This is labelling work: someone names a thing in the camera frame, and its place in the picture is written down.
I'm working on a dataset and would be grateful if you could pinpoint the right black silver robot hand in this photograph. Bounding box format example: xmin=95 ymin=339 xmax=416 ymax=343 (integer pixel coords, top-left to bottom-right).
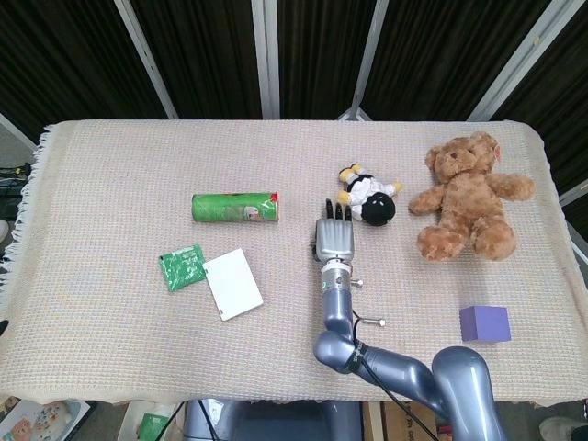
xmin=311 ymin=198 xmax=357 ymax=264

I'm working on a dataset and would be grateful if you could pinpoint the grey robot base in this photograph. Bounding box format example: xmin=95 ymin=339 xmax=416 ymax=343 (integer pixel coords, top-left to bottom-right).
xmin=183 ymin=399 xmax=364 ymax=441

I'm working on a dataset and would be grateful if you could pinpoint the black white penguin plush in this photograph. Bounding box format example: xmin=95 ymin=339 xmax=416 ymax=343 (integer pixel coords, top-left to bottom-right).
xmin=338 ymin=164 xmax=404 ymax=228

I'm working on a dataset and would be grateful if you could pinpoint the cartoon picture book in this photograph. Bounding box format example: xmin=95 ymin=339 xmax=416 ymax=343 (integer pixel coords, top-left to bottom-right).
xmin=0 ymin=398 xmax=92 ymax=441

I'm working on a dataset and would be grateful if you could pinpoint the green chips can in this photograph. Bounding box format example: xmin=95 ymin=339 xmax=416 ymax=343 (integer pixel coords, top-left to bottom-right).
xmin=191 ymin=191 xmax=281 ymax=225

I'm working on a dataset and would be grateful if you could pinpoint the white plastic cover plate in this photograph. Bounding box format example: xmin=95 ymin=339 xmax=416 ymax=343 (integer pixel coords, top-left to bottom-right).
xmin=201 ymin=248 xmax=266 ymax=322

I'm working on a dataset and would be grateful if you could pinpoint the brown teddy bear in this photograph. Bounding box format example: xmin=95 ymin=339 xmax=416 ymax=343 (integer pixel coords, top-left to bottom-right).
xmin=408 ymin=130 xmax=536 ymax=263

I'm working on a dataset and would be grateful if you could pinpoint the beige woven tablecloth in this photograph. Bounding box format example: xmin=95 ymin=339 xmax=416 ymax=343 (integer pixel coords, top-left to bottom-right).
xmin=0 ymin=119 xmax=588 ymax=408

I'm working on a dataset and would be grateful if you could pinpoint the green foil snack packet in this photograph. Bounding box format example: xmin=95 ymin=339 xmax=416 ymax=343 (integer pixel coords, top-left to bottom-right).
xmin=158 ymin=243 xmax=208 ymax=293

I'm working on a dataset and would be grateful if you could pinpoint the purple foam cube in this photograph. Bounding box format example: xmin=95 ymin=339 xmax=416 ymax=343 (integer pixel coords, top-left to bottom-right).
xmin=459 ymin=305 xmax=513 ymax=344

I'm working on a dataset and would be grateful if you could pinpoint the green packet in white bag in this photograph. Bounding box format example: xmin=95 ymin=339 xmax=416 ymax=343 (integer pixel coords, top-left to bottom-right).
xmin=123 ymin=400 xmax=185 ymax=441

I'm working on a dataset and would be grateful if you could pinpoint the brown cardboard box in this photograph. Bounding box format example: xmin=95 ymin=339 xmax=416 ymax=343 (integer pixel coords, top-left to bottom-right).
xmin=362 ymin=401 xmax=442 ymax=441

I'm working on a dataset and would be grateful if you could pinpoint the white shoe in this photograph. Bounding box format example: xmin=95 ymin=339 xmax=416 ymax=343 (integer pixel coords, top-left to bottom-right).
xmin=539 ymin=416 xmax=588 ymax=441

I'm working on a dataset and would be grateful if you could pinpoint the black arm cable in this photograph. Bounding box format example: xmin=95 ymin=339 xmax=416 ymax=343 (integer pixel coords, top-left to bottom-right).
xmin=349 ymin=311 xmax=440 ymax=441

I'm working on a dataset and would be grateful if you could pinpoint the grey aluminium partition post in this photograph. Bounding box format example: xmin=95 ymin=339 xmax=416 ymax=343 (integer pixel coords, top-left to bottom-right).
xmin=251 ymin=0 xmax=281 ymax=119
xmin=113 ymin=0 xmax=179 ymax=120
xmin=558 ymin=178 xmax=588 ymax=208
xmin=337 ymin=0 xmax=391 ymax=122
xmin=0 ymin=112 xmax=38 ymax=153
xmin=468 ymin=0 xmax=575 ymax=122

